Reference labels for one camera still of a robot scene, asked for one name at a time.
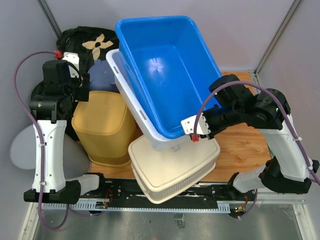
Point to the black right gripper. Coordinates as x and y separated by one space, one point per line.
206 113

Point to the right aluminium frame rail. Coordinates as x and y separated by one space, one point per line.
278 34

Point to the black large bucket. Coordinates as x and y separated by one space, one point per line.
36 96

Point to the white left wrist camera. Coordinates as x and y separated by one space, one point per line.
73 59

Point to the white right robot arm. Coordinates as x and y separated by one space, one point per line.
289 171

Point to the blue bucket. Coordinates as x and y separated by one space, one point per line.
102 77

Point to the grey bucket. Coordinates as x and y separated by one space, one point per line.
23 154

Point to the black mounting rail plate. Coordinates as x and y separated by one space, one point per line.
126 193

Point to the blue rimmed white tub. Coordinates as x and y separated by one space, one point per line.
159 142

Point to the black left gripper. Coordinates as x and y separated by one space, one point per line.
83 90

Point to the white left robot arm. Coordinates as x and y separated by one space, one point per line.
49 107

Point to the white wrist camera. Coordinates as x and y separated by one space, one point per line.
73 59
195 130

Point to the aluminium frame rail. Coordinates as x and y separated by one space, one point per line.
49 17
278 34

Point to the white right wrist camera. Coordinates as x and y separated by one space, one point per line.
195 130

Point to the beige perforated basket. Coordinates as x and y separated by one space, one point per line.
162 175

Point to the black floral pillow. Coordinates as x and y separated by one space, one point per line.
90 43

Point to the yellow slatted basket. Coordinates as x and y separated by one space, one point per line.
105 127

